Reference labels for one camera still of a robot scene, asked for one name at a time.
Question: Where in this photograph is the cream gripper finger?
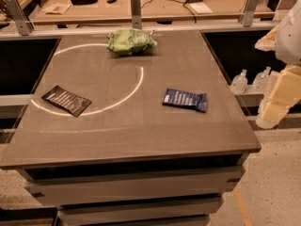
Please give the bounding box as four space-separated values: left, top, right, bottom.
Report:
256 65 301 129
255 25 278 52

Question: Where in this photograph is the blue rxbar blueberry wrapper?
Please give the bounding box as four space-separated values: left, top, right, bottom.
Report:
162 89 207 113

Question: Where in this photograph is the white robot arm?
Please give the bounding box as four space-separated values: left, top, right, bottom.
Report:
255 0 301 129

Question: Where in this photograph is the green jalapeno chip bag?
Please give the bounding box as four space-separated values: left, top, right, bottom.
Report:
107 28 157 56

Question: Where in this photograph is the clear plastic bottle right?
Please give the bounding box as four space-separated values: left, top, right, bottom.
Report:
252 67 271 92

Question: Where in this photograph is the clear plastic bottle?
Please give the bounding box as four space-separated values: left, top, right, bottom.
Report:
252 67 271 92
230 70 247 94

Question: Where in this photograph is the clear plastic bottle left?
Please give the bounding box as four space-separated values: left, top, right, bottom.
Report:
230 70 247 94

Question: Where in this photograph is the white paper sheet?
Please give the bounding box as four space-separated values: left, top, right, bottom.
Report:
190 2 213 14

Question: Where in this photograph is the grey drawer cabinet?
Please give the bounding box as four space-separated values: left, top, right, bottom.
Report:
22 154 245 226

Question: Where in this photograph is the small black device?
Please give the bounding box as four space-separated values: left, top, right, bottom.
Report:
107 0 117 4

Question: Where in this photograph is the black object on desk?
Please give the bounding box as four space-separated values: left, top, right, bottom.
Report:
71 0 98 6

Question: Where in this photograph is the black snack bar wrapper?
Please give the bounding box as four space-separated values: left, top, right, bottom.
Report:
42 85 91 117

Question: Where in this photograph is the wooden back desk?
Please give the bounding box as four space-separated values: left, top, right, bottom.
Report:
29 0 277 25

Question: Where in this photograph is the paper booklet on desk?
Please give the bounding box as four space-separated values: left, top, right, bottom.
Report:
43 3 71 15

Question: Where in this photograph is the right metal bracket post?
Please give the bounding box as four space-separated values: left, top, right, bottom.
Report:
239 0 259 27

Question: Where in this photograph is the metal bracket post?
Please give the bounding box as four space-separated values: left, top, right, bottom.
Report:
239 0 259 27
130 0 142 29
4 0 34 36

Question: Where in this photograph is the middle metal bracket post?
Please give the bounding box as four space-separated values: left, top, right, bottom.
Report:
130 0 142 29

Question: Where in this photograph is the left metal bracket post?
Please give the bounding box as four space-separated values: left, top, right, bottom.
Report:
4 0 34 36

